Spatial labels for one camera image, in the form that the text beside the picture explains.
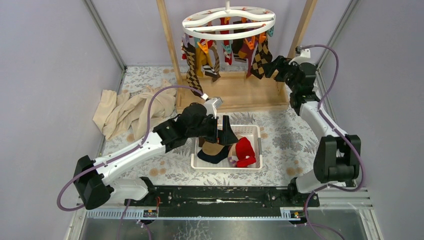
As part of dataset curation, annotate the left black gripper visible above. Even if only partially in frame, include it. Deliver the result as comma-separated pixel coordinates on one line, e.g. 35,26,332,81
186,113,238,146

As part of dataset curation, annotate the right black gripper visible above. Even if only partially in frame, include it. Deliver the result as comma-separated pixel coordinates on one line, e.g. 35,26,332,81
261,55,303,93

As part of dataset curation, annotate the tan ribbed sock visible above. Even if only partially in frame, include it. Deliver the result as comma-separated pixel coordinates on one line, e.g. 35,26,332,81
198,137,230,156

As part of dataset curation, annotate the navy sock beige red cuff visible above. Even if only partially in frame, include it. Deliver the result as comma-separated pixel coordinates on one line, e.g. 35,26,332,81
197,148,229,165

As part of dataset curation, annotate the purple orange striped sock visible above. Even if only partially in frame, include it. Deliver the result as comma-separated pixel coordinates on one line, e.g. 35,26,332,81
232,35,258,78

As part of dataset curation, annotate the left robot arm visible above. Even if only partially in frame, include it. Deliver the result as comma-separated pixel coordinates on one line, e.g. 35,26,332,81
72,103,238,210

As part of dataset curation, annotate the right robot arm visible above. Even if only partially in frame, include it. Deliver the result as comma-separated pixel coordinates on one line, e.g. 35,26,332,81
263,56,361,206

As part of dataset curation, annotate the white round clip hanger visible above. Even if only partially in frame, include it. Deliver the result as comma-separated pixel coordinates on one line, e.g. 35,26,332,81
181,0,276,41

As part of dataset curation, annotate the white plastic basket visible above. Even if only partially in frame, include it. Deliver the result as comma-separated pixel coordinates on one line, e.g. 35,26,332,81
191,124,263,173

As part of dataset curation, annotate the wooden hanging rack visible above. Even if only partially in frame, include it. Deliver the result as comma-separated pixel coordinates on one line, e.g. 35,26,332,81
154,0,319,114

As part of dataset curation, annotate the floral table mat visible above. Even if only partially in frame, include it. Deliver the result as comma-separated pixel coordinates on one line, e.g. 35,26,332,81
99,65,347,187

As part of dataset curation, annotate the brown yellow argyle sock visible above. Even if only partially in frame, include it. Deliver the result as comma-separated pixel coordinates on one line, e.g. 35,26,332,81
181,36,203,97

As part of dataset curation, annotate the brown white striped sock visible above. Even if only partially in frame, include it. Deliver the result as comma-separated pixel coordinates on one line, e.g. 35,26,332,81
202,64,217,78

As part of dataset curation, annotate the brown tan striped sock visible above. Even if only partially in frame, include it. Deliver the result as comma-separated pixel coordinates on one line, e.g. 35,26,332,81
210,41,221,83

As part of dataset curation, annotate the mustard yellow sock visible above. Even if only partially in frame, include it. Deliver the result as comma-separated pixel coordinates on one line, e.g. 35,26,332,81
195,42,211,77

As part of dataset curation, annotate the beige crumpled cloth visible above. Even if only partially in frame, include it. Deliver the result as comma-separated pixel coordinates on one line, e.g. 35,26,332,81
92,79,177,141

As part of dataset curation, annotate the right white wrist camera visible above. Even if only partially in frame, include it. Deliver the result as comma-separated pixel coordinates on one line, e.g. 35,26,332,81
288,48,311,66

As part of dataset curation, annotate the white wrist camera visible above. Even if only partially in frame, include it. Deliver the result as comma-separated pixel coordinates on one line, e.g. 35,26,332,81
288,48,311,66
201,93,224,118

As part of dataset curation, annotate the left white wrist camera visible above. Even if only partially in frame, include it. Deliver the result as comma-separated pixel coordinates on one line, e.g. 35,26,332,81
201,93,224,118

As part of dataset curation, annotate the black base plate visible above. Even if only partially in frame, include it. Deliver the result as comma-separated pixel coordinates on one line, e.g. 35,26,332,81
125,185,320,218

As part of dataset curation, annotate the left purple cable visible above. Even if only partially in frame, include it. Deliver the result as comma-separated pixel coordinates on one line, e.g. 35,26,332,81
56,85,208,240

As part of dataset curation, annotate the purple cable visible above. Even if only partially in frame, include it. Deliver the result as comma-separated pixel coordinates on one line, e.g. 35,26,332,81
296,43,365,240
56,85,208,240

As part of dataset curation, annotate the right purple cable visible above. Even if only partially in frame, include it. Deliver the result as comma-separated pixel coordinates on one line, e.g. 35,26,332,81
296,43,365,240

